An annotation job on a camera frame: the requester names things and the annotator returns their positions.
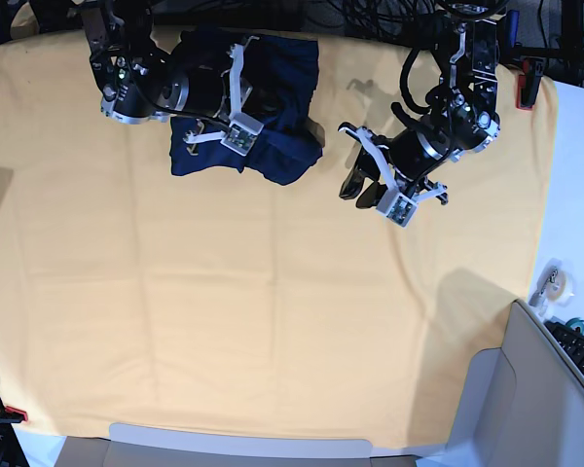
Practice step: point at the red clamp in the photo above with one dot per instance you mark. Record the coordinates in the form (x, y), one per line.
(528, 82)
(11, 415)

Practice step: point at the dark blue long-sleeve shirt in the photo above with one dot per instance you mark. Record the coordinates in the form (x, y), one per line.
(286, 148)

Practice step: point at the red clamp bottom left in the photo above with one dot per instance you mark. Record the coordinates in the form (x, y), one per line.
(11, 415)

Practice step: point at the yellow table cloth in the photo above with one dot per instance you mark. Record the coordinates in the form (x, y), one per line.
(220, 302)

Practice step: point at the red clamp top right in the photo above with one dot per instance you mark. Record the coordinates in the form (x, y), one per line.
(528, 82)

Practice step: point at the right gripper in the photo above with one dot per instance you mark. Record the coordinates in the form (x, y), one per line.
(205, 91)

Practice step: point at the clear tape dispenser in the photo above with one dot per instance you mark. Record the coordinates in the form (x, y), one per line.
(555, 286)

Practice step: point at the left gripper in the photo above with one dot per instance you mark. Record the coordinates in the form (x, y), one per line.
(409, 153)

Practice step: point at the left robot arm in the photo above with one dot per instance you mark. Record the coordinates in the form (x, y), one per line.
(458, 115)

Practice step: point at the white cardboard box bottom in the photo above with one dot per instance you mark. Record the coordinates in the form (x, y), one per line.
(132, 445)

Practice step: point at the green tape roll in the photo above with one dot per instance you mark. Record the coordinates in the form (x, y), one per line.
(576, 324)

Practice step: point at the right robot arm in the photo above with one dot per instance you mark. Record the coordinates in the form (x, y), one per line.
(140, 82)

